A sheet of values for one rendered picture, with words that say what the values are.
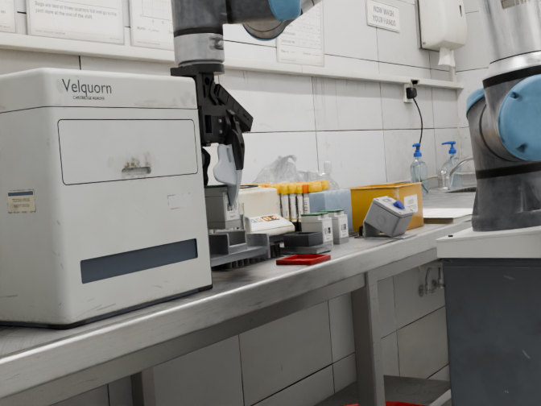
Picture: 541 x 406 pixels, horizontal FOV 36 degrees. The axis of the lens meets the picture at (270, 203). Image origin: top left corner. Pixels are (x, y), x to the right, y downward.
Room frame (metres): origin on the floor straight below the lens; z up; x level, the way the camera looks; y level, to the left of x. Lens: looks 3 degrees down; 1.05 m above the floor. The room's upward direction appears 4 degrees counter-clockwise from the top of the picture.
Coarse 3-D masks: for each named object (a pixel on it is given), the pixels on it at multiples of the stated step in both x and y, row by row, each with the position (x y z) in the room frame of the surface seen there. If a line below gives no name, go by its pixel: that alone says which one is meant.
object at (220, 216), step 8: (208, 192) 1.25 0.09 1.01; (216, 192) 1.24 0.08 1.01; (224, 192) 1.24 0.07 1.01; (208, 200) 1.25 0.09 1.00; (216, 200) 1.24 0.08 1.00; (224, 200) 1.23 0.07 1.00; (208, 208) 1.25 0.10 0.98; (216, 208) 1.24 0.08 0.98; (224, 208) 1.23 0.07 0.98; (232, 208) 1.25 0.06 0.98; (208, 216) 1.25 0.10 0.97; (216, 216) 1.24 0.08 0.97; (224, 216) 1.23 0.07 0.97; (232, 216) 1.25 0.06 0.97; (208, 224) 1.25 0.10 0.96; (216, 224) 1.24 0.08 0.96; (224, 224) 1.23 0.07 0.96; (232, 224) 1.25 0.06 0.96; (240, 224) 1.26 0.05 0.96
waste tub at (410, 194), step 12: (360, 192) 1.80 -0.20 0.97; (372, 192) 1.79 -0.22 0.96; (384, 192) 1.77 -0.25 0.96; (396, 192) 1.76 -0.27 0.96; (408, 192) 1.80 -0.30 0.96; (420, 192) 1.86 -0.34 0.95; (360, 204) 1.81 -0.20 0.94; (408, 204) 1.80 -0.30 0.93; (420, 204) 1.85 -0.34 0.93; (360, 216) 1.81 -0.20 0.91; (420, 216) 1.85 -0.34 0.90; (408, 228) 1.79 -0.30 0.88
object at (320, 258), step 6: (288, 258) 1.40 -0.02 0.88; (294, 258) 1.41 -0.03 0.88; (300, 258) 1.42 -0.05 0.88; (306, 258) 1.41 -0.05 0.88; (312, 258) 1.41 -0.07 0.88; (318, 258) 1.36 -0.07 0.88; (324, 258) 1.37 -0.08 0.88; (330, 258) 1.39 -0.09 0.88; (276, 264) 1.37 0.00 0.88; (282, 264) 1.36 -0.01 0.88; (288, 264) 1.36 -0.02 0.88; (294, 264) 1.35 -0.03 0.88; (300, 264) 1.35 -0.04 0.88; (306, 264) 1.34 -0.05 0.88
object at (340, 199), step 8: (320, 192) 1.74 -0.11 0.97; (328, 192) 1.71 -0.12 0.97; (336, 192) 1.73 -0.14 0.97; (344, 192) 1.75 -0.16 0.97; (312, 200) 1.71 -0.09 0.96; (320, 200) 1.70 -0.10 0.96; (328, 200) 1.71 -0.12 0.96; (336, 200) 1.73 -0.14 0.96; (344, 200) 1.75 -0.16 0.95; (312, 208) 1.72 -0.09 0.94; (320, 208) 1.70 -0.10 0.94; (328, 208) 1.71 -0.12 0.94; (336, 208) 1.73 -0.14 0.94; (344, 208) 1.75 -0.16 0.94; (352, 224) 1.77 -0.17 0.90; (352, 232) 1.74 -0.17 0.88
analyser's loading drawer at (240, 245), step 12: (216, 240) 1.24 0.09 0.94; (228, 240) 1.23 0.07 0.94; (240, 240) 1.27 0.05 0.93; (252, 240) 1.32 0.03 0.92; (264, 240) 1.31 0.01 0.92; (216, 252) 1.24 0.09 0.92; (228, 252) 1.23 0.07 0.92; (240, 252) 1.24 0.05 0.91; (252, 252) 1.27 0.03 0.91; (264, 252) 1.30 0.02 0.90; (216, 264) 1.20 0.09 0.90
